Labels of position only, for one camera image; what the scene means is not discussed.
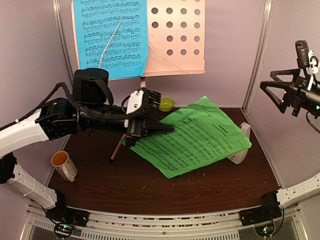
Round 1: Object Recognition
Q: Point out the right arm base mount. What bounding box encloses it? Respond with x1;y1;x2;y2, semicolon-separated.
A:
239;206;283;227

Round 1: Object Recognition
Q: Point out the pink music stand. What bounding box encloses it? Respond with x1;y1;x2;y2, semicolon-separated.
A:
71;0;207;163

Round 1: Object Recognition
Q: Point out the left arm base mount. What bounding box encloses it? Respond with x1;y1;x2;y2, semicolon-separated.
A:
45;207;90;227

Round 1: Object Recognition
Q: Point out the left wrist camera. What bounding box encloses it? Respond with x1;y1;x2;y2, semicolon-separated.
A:
121;87;162;118

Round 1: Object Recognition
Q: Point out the aluminium front rail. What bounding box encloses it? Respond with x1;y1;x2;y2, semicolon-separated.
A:
19;197;308;240

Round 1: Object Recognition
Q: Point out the green sheet music paper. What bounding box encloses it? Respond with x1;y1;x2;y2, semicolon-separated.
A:
131;96;252;179

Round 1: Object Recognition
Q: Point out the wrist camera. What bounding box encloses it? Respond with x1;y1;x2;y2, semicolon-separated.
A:
121;87;162;118
295;40;320;75

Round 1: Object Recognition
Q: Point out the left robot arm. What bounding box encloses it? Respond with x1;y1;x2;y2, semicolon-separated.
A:
0;68;174;222

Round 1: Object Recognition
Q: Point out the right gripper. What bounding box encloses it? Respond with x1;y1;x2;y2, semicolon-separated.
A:
256;66;320;117

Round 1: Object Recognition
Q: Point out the blue sheet music paper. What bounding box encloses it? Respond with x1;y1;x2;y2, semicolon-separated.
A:
72;0;149;80

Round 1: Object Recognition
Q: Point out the yellow-green plastic bowl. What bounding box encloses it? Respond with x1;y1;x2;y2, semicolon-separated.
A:
159;98;175;112

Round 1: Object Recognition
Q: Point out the white metronome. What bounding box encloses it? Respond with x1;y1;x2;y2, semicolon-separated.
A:
224;121;252;165

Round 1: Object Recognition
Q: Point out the patterned mug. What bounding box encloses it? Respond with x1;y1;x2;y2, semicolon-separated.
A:
51;151;78;183

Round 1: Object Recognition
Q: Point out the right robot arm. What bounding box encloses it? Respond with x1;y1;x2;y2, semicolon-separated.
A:
260;69;320;207

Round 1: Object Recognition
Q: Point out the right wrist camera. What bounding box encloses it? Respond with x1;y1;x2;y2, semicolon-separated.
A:
295;40;320;75

